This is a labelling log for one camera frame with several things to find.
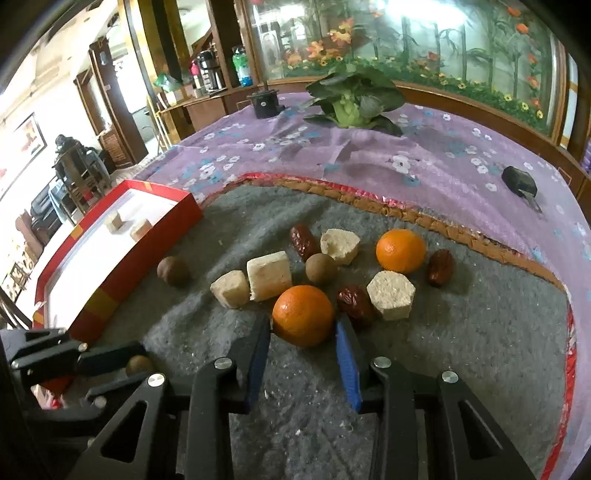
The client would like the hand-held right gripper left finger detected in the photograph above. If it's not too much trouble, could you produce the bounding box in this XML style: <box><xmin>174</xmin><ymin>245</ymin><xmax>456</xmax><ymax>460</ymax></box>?
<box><xmin>69</xmin><ymin>316</ymin><xmax>271</xmax><ymax>480</ymax></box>

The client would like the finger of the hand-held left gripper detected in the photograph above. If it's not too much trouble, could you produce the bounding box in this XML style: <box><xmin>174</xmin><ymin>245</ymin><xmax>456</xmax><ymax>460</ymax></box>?
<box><xmin>76</xmin><ymin>342</ymin><xmax>145</xmax><ymax>377</ymax></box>
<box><xmin>88</xmin><ymin>371</ymin><xmax>155</xmax><ymax>409</ymax></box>

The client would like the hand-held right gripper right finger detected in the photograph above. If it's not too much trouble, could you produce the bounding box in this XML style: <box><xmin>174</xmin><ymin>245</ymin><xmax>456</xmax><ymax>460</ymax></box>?
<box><xmin>335</xmin><ymin>314</ymin><xmax>536</xmax><ymax>480</ymax></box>

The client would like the brown longan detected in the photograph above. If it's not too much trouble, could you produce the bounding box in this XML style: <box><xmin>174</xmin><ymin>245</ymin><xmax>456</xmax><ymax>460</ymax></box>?
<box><xmin>126</xmin><ymin>355</ymin><xmax>155</xmax><ymax>377</ymax></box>
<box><xmin>157</xmin><ymin>256</ymin><xmax>191</xmax><ymax>289</ymax></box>
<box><xmin>305</xmin><ymin>253</ymin><xmax>338</xmax><ymax>283</ymax></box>

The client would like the dark red date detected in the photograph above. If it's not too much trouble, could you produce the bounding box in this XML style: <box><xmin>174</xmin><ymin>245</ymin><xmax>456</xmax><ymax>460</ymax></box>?
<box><xmin>337</xmin><ymin>285</ymin><xmax>376</xmax><ymax>329</ymax></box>
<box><xmin>426</xmin><ymin>249</ymin><xmax>455</xmax><ymax>288</ymax></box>
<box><xmin>289</xmin><ymin>224</ymin><xmax>319</xmax><ymax>261</ymax></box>

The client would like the orange tangerine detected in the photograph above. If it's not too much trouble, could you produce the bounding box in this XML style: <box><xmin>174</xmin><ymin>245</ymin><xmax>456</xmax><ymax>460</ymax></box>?
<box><xmin>272</xmin><ymin>285</ymin><xmax>335</xmax><ymax>348</ymax></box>
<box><xmin>375</xmin><ymin>229</ymin><xmax>427</xmax><ymax>273</ymax></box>

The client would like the beige hexagonal cake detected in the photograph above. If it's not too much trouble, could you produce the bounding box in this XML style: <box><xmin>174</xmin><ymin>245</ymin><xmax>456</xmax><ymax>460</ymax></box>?
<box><xmin>367</xmin><ymin>271</ymin><xmax>416</xmax><ymax>320</ymax></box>
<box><xmin>320</xmin><ymin>228</ymin><xmax>361</xmax><ymax>265</ymax></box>

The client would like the beige cube cake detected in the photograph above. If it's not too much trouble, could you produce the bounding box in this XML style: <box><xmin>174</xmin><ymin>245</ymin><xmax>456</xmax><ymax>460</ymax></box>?
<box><xmin>246</xmin><ymin>250</ymin><xmax>294</xmax><ymax>303</ymax></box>

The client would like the red box with white inside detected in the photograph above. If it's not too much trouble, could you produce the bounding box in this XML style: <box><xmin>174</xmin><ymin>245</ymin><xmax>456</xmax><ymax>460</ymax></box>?
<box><xmin>31</xmin><ymin>180</ymin><xmax>204</xmax><ymax>344</ymax></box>

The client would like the grey felt mat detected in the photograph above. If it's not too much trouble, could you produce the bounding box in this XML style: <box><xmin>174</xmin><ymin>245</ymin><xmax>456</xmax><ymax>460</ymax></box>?
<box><xmin>60</xmin><ymin>173</ymin><xmax>578</xmax><ymax>480</ymax></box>

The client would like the black sofa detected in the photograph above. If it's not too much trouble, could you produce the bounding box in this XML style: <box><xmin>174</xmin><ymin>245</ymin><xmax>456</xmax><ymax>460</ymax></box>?
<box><xmin>30</xmin><ymin>185</ymin><xmax>62</xmax><ymax>232</ymax></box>

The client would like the wooden chair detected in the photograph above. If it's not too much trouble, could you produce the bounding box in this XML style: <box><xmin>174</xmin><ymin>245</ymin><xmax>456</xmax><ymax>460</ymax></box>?
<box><xmin>53</xmin><ymin>148</ymin><xmax>112</xmax><ymax>217</ymax></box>

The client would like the purple floral tablecloth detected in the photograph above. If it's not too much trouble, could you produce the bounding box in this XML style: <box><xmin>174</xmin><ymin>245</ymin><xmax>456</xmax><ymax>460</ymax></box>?
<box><xmin>131</xmin><ymin>91</ymin><xmax>591</xmax><ymax>480</ymax></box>

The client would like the black key fob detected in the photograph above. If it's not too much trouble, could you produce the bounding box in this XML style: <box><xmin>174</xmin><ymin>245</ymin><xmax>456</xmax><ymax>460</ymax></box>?
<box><xmin>502</xmin><ymin>166</ymin><xmax>543</xmax><ymax>213</ymax></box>

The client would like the wooden cabinet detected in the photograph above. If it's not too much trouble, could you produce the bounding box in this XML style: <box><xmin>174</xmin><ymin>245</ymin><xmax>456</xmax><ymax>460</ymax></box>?
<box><xmin>148</xmin><ymin>78</ymin><xmax>315</xmax><ymax>148</ymax></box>

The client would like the green leafy vegetable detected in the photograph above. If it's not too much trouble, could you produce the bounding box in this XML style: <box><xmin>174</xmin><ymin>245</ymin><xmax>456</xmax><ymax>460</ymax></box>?
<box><xmin>302</xmin><ymin>60</ymin><xmax>404</xmax><ymax>137</ymax></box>

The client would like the small black device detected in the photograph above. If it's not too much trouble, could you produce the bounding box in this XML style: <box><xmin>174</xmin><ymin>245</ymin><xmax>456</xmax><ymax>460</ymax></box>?
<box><xmin>247</xmin><ymin>88</ymin><xmax>284</xmax><ymax>119</ymax></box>

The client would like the cardboard box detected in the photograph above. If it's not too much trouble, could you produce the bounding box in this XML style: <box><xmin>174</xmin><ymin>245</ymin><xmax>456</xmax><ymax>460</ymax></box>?
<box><xmin>161</xmin><ymin>88</ymin><xmax>195</xmax><ymax>108</ymax></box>

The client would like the black and silver thermos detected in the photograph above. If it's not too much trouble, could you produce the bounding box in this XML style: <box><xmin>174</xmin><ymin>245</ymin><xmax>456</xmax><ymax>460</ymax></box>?
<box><xmin>198</xmin><ymin>50</ymin><xmax>226</xmax><ymax>92</ymax></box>

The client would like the green plastic bottle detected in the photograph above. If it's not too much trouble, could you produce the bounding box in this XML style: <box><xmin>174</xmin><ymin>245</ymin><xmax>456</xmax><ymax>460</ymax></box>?
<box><xmin>231</xmin><ymin>46</ymin><xmax>253</xmax><ymax>88</ymax></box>

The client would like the floral glass panel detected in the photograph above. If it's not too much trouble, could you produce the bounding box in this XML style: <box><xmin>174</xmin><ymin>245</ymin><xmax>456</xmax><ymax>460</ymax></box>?
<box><xmin>245</xmin><ymin>0</ymin><xmax>561</xmax><ymax>134</ymax></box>

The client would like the framed wall picture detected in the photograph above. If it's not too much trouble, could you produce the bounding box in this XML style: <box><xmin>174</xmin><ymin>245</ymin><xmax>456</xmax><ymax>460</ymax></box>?
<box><xmin>13</xmin><ymin>113</ymin><xmax>48</xmax><ymax>158</ymax></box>

